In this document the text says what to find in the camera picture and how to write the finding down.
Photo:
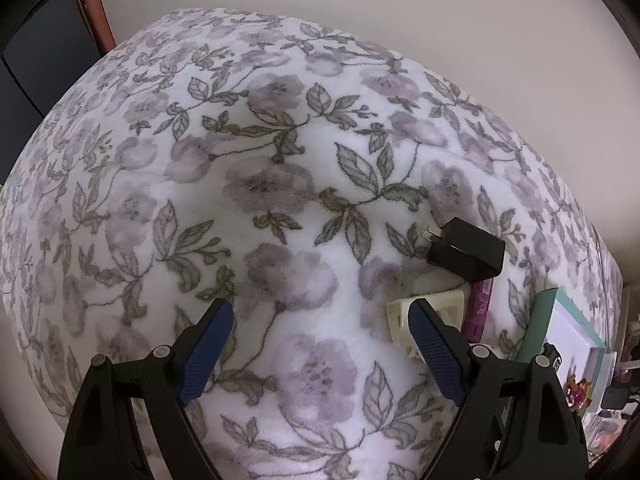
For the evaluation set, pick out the colourful toy figure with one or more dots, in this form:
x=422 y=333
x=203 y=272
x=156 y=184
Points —
x=577 y=392

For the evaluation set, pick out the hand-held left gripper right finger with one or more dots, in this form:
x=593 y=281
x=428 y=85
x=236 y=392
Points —
x=437 y=355

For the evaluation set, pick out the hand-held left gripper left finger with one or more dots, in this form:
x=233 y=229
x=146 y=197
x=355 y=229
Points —
x=202 y=355

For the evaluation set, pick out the black charger plug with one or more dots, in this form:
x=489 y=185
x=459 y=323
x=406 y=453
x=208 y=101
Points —
x=465 y=255

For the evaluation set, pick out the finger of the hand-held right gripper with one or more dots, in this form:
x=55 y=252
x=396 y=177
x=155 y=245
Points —
x=551 y=352

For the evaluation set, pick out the floral printed blanket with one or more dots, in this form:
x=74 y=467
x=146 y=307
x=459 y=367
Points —
x=250 y=135

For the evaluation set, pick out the cream plastic holder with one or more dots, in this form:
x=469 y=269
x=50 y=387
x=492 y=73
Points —
x=400 y=320

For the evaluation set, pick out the teal-edged box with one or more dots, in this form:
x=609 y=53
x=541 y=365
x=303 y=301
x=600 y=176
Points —
x=537 y=320

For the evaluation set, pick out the purple tube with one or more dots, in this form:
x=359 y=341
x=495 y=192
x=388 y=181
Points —
x=477 y=310

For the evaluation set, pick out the dark blue cabinet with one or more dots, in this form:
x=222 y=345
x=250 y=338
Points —
x=35 y=60

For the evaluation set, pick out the red-brown wooden post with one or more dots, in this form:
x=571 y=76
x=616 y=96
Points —
x=95 y=10

